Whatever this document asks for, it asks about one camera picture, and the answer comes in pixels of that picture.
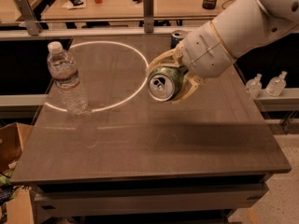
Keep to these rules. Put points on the middle metal rail bracket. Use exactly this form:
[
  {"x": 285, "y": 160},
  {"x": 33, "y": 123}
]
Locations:
[{"x": 148, "y": 14}]

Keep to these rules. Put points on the small clear sanitizer bottle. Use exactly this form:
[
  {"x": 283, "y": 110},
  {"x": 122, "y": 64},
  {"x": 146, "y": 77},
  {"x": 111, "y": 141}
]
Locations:
[{"x": 254, "y": 86}]

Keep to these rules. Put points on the black mesh cup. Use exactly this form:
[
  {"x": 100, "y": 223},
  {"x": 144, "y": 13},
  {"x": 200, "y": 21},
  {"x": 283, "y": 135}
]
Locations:
[{"x": 209, "y": 4}]

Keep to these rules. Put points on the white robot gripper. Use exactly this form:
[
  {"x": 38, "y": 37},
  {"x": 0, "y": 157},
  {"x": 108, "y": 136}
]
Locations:
[{"x": 206, "y": 51}]

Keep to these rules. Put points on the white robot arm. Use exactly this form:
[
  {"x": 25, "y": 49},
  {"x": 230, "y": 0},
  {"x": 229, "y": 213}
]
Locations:
[{"x": 248, "y": 24}]

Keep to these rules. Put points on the clear plastic water bottle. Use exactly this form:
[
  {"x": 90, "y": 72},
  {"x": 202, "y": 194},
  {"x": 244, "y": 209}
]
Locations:
[{"x": 64, "y": 71}]

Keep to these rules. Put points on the cardboard box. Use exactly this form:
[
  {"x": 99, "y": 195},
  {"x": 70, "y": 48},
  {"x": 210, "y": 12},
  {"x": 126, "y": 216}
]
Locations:
[{"x": 15, "y": 204}]

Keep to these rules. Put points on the left metal rail bracket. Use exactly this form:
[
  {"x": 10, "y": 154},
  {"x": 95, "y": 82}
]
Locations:
[{"x": 32, "y": 25}]

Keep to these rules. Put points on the wooden background desk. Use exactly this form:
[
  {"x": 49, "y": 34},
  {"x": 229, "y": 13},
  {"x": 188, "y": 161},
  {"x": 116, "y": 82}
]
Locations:
[{"x": 128, "y": 10}]

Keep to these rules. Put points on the blue silver energy drink can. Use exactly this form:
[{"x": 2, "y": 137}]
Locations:
[{"x": 177, "y": 36}]

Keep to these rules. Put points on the metal rail bracket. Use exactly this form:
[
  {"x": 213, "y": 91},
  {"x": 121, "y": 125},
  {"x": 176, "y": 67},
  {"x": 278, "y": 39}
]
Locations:
[
  {"x": 32, "y": 25},
  {"x": 148, "y": 14}
]

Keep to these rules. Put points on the green soda can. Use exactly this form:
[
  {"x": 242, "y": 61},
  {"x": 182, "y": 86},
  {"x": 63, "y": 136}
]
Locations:
[{"x": 164, "y": 83}]

